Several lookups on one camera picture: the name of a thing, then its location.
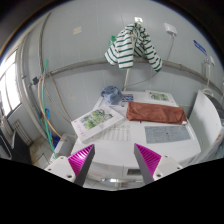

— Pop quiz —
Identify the small colourful leaflet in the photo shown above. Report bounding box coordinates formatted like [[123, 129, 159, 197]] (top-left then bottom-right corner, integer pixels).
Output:
[[121, 93, 135, 103]]

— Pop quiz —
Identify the green hose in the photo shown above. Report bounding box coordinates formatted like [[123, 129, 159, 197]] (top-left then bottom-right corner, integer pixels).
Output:
[[41, 59, 58, 158]]

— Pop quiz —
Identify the wall faucet with white hose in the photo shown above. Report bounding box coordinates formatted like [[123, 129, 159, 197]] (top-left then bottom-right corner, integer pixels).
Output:
[[201, 55, 216, 98]]

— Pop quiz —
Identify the grey horizontal wall pipe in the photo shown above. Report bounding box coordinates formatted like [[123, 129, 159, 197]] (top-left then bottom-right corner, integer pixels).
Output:
[[44, 57, 224, 88]]

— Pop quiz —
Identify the crumpled blue-grey cloth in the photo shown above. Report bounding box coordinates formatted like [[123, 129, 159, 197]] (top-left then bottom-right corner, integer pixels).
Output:
[[100, 85, 124, 106]]

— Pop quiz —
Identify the yellow hose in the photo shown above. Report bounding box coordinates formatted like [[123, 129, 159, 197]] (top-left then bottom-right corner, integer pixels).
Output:
[[37, 76, 66, 141]]

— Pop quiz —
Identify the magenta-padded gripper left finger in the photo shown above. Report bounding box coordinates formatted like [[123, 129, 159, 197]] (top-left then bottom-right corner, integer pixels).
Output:
[[44, 143, 96, 188]]

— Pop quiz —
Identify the green white striped shirt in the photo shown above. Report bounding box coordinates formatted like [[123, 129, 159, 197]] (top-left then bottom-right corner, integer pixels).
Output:
[[103, 22, 164, 73]]

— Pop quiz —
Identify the brown towel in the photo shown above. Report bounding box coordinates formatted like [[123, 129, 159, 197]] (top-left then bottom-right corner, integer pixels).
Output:
[[125, 100, 188, 126]]

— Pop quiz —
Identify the blue wall sign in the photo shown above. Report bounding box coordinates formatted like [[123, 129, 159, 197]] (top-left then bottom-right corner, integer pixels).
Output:
[[193, 39, 208, 56]]

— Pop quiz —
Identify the white board with green picture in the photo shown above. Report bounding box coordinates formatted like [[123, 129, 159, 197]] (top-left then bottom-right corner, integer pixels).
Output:
[[144, 89, 176, 104], [70, 105, 126, 143]]

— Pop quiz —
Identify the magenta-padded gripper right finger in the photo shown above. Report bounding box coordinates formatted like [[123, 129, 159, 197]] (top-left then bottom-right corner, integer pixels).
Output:
[[133, 143, 184, 186]]

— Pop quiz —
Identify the grey-blue printed sheet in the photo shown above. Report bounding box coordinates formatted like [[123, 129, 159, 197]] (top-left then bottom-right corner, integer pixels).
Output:
[[143, 124, 192, 145]]

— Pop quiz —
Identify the window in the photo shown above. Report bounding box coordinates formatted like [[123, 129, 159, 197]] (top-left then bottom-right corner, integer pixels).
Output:
[[0, 49, 23, 118]]

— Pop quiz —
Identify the white cable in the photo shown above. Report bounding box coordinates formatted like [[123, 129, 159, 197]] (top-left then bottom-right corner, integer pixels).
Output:
[[122, 33, 176, 91]]

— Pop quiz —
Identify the white wall socket box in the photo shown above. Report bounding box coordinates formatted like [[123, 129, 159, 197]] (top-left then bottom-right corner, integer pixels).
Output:
[[163, 22, 178, 37]]

